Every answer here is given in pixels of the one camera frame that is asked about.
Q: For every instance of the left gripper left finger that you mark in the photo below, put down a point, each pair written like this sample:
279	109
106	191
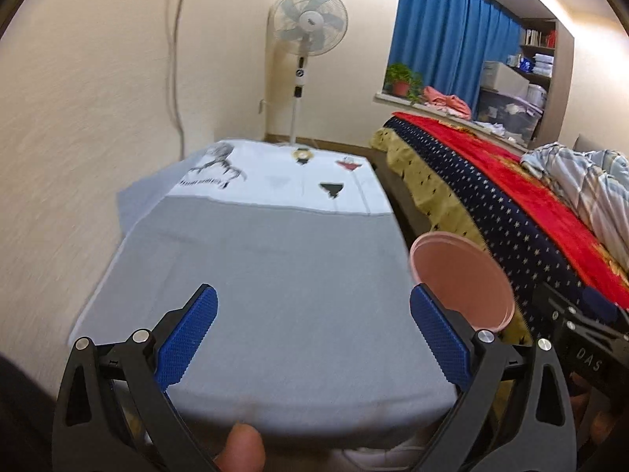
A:
113	413

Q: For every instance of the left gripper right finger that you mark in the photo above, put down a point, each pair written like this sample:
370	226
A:
512	411

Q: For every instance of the pink plastic trash bin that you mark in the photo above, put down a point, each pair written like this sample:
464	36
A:
464	278

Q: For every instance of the operator thumb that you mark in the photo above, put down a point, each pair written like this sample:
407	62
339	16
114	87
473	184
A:
243	451

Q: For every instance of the navy star bed sheet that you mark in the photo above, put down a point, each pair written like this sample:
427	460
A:
491	216

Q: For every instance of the red floral blanket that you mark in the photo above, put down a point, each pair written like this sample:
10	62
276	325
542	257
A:
516	181

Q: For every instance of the blue striped duvet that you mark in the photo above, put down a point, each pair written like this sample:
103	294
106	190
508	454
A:
594	184

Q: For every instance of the yellow bed skirt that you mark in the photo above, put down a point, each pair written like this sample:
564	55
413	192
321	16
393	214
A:
451	195

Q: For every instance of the grey white printed table cloth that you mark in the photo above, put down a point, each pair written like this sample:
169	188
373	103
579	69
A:
313	339

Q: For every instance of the clear storage bin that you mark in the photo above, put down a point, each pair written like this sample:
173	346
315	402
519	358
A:
517	117

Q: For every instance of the pink folded cloth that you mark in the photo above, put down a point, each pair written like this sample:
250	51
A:
450	104

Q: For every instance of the white cardboard box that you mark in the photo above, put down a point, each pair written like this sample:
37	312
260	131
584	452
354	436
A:
500	78

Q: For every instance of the wooden bookshelf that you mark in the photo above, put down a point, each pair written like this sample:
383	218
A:
547	59

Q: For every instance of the potted green plant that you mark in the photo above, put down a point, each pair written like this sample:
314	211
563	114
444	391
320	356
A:
401	81

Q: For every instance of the blue curtain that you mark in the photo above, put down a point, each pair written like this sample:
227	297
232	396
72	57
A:
447	42

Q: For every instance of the white standing fan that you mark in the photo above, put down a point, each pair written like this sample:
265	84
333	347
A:
307	28

